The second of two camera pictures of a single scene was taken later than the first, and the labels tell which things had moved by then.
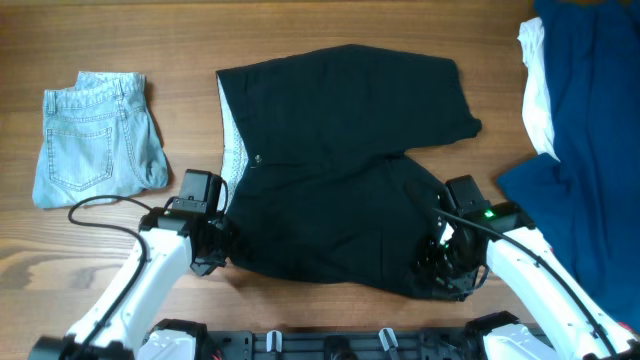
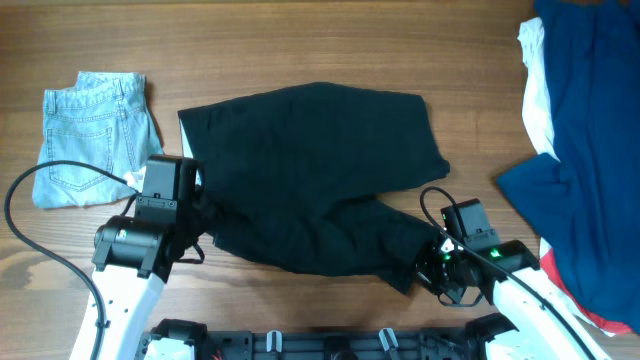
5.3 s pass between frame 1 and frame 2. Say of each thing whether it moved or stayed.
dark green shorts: moved
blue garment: stayed
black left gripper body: moved
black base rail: stayed
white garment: stayed
